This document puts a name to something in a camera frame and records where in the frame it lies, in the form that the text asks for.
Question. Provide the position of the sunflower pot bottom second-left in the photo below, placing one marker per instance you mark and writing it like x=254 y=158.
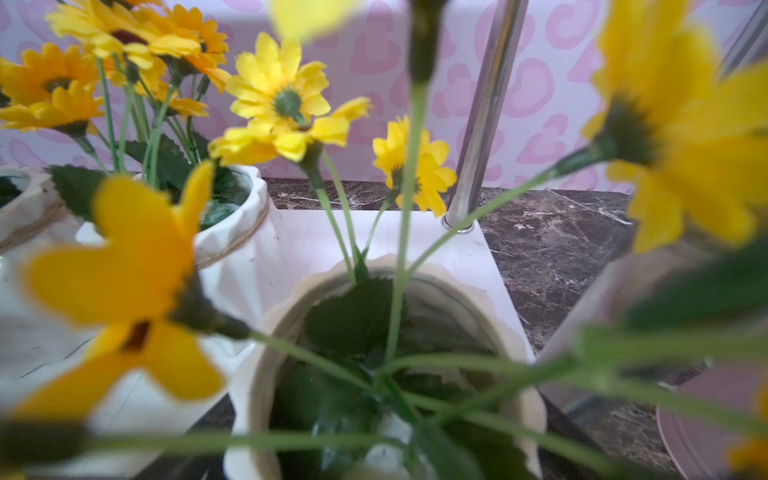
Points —
x=49 y=89

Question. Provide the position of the pink pencil cup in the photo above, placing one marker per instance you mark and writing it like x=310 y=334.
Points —
x=715 y=425

